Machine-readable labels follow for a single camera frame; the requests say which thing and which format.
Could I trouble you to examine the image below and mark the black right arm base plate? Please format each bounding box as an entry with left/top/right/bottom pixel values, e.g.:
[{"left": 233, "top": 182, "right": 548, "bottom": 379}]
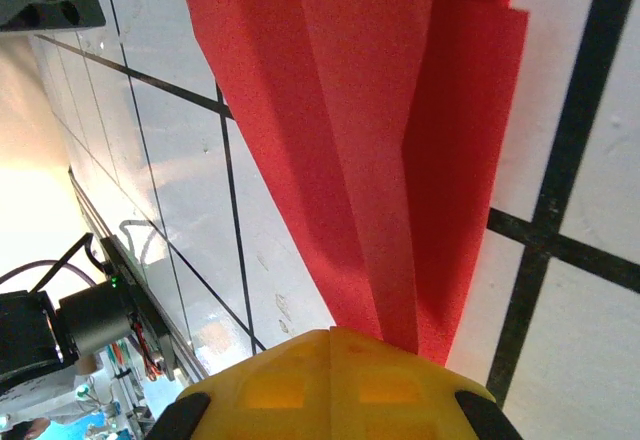
[{"left": 98, "top": 236, "right": 179, "bottom": 384}]

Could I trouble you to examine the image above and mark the person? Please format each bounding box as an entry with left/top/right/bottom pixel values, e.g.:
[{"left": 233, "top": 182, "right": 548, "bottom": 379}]
[{"left": 7, "top": 415, "right": 51, "bottom": 440}]

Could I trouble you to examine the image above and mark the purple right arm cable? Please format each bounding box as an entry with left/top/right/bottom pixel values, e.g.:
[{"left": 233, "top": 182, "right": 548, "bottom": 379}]
[{"left": 0, "top": 258, "right": 64, "bottom": 284}]

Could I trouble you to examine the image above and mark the white grid mat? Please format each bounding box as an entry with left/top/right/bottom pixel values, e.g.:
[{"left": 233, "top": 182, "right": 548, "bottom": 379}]
[{"left": 27, "top": 0, "right": 640, "bottom": 440}]

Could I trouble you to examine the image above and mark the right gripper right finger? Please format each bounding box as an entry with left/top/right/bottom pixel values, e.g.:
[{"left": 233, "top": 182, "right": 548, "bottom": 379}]
[{"left": 329, "top": 327, "right": 526, "bottom": 440}]

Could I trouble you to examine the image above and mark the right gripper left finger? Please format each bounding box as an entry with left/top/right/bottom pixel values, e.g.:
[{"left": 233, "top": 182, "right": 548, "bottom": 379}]
[{"left": 149, "top": 327, "right": 332, "bottom": 440}]

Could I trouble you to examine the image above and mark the red paper sheet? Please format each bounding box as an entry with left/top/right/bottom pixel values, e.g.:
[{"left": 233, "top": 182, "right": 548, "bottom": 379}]
[{"left": 175, "top": 0, "right": 530, "bottom": 367}]

